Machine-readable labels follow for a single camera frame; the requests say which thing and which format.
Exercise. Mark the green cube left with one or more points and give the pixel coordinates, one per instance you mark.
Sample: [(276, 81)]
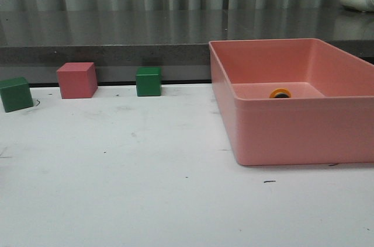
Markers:
[(15, 94)]

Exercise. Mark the pink plastic bin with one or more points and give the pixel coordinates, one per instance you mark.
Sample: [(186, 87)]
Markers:
[(328, 119)]

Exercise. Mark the pink wooden cube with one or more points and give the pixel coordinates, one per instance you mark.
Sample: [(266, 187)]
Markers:
[(77, 80)]

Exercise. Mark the grey stone counter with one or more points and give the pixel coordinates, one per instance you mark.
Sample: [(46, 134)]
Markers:
[(35, 45)]

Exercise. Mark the green cube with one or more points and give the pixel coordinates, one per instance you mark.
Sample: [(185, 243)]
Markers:
[(15, 94), (148, 81)]

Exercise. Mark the green cube middle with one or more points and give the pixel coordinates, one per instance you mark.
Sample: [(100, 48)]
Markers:
[(148, 81)]

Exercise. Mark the yellow push button switch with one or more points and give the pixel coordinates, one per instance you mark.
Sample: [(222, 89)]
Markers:
[(280, 93)]

